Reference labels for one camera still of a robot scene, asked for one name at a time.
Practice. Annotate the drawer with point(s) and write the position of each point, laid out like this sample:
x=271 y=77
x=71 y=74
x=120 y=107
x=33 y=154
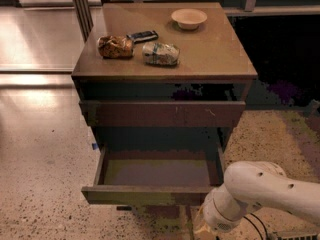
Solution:
x=155 y=178
x=162 y=113

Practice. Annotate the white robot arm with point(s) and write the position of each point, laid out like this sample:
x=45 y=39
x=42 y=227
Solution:
x=251 y=185

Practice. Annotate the brown wooden drawer cabinet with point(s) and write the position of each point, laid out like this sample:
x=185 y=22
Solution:
x=213 y=66

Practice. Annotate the blue tape piece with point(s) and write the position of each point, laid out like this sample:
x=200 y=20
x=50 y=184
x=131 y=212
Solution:
x=94 y=146

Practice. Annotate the dark blue snack bar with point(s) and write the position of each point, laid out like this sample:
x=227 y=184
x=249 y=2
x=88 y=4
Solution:
x=144 y=36

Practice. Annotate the brown crumpled snack bag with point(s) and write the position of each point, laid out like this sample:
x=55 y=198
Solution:
x=115 y=47

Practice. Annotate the cream ceramic bowl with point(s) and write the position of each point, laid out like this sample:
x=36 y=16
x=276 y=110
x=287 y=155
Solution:
x=189 y=19

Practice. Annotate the black floor marker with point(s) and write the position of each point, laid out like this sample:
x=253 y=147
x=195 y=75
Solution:
x=124 y=208

